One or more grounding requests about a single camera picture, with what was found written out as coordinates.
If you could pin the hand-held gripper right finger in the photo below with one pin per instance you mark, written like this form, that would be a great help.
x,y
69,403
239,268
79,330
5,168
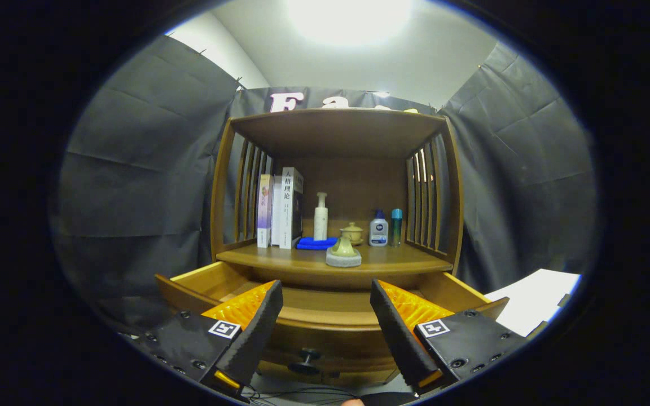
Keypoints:
x,y
398,338

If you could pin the white blue-capped lotion bottle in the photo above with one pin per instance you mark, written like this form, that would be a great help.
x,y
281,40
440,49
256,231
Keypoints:
x,y
378,231

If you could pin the green ornament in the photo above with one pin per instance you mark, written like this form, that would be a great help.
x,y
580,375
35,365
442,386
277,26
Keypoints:
x,y
343,252

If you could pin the wooden drawer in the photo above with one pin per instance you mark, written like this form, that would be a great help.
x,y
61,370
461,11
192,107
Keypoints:
x,y
325,338

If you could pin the thin white book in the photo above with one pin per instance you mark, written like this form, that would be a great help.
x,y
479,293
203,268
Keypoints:
x,y
276,211

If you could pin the wooden cabinet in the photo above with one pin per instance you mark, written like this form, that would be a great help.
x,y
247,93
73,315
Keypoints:
x,y
336,132

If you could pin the white table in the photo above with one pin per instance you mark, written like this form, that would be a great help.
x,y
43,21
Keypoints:
x,y
534,299

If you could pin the white pump bottle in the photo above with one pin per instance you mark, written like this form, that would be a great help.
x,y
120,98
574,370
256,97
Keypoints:
x,y
320,223

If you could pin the teal spray bottle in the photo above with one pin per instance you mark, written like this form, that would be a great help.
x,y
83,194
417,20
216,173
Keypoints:
x,y
396,225

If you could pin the black backdrop cloth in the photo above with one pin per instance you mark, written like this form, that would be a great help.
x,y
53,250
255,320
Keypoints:
x,y
133,186

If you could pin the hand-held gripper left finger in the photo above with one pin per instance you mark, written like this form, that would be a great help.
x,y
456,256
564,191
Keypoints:
x,y
257,332

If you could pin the beige lidded teacup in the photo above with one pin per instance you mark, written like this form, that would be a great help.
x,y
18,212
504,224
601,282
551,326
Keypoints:
x,y
352,231

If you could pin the wooden countertop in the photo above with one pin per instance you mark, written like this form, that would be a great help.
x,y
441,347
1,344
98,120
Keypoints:
x,y
392,259

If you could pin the blue folded cloth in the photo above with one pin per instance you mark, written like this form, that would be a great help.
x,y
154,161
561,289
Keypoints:
x,y
313,243

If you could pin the white and black book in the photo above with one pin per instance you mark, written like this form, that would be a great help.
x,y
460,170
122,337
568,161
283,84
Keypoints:
x,y
291,208

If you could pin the black round drawer knob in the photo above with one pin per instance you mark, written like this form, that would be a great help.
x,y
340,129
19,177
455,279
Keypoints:
x,y
306,361

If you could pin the purple book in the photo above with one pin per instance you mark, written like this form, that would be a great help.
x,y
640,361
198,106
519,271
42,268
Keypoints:
x,y
264,211

